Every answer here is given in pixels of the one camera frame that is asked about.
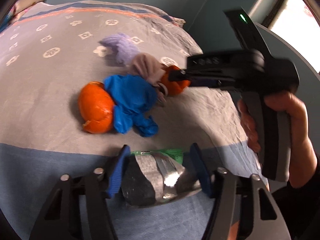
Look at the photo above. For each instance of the person's right hand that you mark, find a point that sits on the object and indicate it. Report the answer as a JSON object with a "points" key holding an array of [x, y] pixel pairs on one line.
{"points": [[300, 130]]}

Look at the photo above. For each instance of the blue cloth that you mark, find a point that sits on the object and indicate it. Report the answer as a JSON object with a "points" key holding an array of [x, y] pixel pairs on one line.
{"points": [[130, 92]]}

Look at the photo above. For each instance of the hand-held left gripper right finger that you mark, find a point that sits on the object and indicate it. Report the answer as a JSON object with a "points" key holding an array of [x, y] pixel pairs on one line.
{"points": [[201, 172]]}

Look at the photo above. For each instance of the person's right forearm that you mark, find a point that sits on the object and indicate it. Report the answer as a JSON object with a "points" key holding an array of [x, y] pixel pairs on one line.
{"points": [[300, 205]]}

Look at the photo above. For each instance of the pale pink cloth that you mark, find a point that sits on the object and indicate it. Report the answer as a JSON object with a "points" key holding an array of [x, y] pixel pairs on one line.
{"points": [[146, 66]]}

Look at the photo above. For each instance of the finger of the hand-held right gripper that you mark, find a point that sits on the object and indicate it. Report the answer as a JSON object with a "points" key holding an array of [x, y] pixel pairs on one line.
{"points": [[205, 83], [197, 73]]}

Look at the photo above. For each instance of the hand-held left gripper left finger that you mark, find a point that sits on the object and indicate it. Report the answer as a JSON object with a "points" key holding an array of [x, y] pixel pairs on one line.
{"points": [[117, 172]]}

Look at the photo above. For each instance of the purple yarn bundle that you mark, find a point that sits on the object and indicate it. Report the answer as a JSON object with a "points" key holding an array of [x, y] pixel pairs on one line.
{"points": [[122, 46]]}

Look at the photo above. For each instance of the window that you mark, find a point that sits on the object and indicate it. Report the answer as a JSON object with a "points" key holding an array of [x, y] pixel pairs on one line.
{"points": [[295, 12]]}

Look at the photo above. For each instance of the printed grey and orange blanket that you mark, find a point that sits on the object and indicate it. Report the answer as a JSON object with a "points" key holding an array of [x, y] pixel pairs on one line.
{"points": [[50, 67]]}

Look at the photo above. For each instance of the orange cloth at left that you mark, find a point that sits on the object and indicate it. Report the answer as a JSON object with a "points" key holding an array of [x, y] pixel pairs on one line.
{"points": [[95, 105]]}

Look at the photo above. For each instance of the green snack wrapper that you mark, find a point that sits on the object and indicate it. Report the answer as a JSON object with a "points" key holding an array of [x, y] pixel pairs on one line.
{"points": [[150, 175]]}

